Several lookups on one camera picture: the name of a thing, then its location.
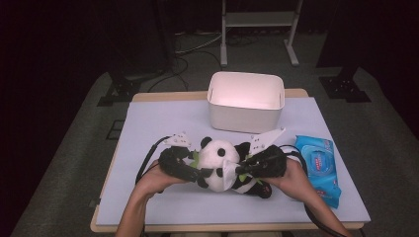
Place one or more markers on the white plastic storage box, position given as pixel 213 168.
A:
pixel 243 118

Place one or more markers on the dark floor grate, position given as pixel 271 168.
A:
pixel 115 130

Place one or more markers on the white wet wipe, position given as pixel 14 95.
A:
pixel 229 177

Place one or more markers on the wooden table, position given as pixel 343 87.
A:
pixel 164 96

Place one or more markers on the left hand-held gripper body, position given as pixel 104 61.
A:
pixel 174 161

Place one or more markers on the pale lilac table mat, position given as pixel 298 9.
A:
pixel 164 125

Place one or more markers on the person's right hand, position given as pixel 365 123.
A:
pixel 293 184

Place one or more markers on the blue wet wipe pack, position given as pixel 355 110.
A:
pixel 321 164

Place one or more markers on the black floor stand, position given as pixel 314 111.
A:
pixel 122 89
pixel 344 89

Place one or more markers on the person's left hand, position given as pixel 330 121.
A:
pixel 158 179

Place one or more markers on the panda plush toy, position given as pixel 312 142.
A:
pixel 214 154

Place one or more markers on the white metal stand frame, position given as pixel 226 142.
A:
pixel 257 19

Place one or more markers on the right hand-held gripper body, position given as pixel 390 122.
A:
pixel 268 161

